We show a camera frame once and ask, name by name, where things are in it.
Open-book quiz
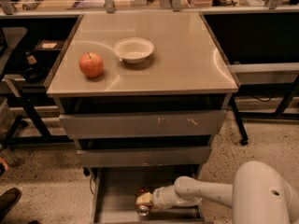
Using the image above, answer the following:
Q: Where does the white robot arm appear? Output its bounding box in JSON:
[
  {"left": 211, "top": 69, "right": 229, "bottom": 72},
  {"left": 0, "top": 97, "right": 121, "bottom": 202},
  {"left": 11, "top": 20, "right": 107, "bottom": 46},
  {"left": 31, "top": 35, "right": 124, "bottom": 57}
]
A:
[{"left": 136, "top": 161, "right": 299, "bottom": 224}]

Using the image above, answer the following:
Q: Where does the dark shoe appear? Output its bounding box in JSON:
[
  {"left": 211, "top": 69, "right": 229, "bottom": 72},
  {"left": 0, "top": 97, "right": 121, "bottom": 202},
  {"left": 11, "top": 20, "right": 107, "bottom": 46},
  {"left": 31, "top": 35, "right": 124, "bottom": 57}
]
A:
[{"left": 0, "top": 188, "right": 21, "bottom": 220}]

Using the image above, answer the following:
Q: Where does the black desk frame right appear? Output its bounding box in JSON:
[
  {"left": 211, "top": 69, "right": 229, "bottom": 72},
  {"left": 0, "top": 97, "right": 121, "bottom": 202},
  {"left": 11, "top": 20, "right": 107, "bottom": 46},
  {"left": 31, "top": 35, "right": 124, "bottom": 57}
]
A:
[{"left": 203, "top": 10, "right": 299, "bottom": 146}]

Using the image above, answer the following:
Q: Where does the open bottom grey drawer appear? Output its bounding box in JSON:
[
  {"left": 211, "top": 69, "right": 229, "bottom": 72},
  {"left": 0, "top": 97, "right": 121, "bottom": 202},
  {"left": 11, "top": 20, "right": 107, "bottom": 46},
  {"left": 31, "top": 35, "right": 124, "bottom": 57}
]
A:
[{"left": 90, "top": 165, "right": 213, "bottom": 224}]

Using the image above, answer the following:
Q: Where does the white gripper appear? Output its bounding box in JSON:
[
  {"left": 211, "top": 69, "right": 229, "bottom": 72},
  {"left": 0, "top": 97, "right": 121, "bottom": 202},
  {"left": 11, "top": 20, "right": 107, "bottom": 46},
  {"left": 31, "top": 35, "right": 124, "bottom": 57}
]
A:
[{"left": 136, "top": 187, "right": 170, "bottom": 210}]

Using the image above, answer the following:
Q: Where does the black desk frame left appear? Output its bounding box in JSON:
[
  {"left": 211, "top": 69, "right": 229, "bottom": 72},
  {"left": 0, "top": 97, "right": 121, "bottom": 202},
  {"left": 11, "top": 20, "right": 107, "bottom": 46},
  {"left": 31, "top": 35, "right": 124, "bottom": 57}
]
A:
[{"left": 0, "top": 15, "right": 78, "bottom": 147}]

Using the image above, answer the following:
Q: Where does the black desk frame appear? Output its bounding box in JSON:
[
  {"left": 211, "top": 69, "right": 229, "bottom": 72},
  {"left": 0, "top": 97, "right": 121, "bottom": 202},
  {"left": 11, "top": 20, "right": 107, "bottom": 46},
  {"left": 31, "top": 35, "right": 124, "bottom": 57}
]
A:
[
  {"left": 0, "top": 15, "right": 78, "bottom": 147},
  {"left": 203, "top": 10, "right": 299, "bottom": 146}
]

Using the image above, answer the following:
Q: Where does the middle grey drawer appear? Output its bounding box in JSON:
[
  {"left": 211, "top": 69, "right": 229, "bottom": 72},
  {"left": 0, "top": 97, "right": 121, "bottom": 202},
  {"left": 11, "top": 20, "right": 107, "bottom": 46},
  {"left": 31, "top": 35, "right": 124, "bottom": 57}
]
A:
[{"left": 77, "top": 147, "right": 211, "bottom": 167}]

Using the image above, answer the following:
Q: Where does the white paper bowl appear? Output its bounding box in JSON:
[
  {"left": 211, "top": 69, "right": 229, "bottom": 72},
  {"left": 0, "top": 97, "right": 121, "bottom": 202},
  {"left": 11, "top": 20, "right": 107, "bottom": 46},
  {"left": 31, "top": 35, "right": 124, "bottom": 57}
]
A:
[{"left": 113, "top": 37, "right": 154, "bottom": 64}]

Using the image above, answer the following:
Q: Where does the red coke can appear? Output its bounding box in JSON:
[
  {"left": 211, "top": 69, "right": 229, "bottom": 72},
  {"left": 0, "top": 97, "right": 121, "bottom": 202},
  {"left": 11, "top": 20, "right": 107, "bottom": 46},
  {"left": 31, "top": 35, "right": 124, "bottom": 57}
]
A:
[{"left": 135, "top": 188, "right": 151, "bottom": 217}]

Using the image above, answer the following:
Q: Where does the top grey drawer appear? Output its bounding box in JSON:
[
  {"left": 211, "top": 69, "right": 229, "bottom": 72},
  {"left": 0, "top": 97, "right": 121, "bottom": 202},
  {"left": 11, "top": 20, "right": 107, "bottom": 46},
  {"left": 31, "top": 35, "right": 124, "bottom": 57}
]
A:
[{"left": 60, "top": 110, "right": 227, "bottom": 139}]

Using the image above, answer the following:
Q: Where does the red apple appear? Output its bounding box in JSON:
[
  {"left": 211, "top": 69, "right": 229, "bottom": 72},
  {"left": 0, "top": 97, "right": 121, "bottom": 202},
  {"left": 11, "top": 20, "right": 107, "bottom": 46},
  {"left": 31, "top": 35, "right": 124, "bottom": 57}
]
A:
[{"left": 78, "top": 52, "right": 104, "bottom": 78}]

